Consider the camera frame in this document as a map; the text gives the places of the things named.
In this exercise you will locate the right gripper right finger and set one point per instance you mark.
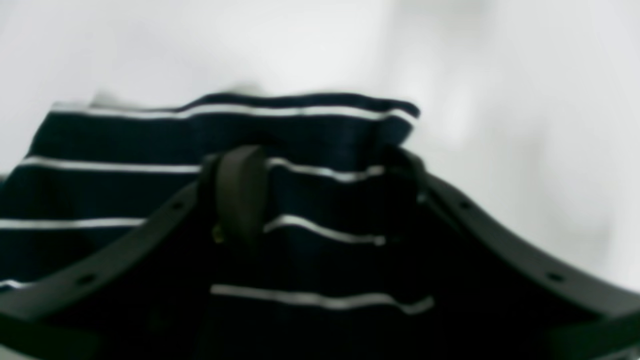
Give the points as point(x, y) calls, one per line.
point(496, 296)

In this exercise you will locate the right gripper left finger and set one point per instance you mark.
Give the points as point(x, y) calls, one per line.
point(145, 295)

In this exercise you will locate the navy white striped t-shirt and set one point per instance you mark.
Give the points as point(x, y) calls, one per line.
point(327, 282)

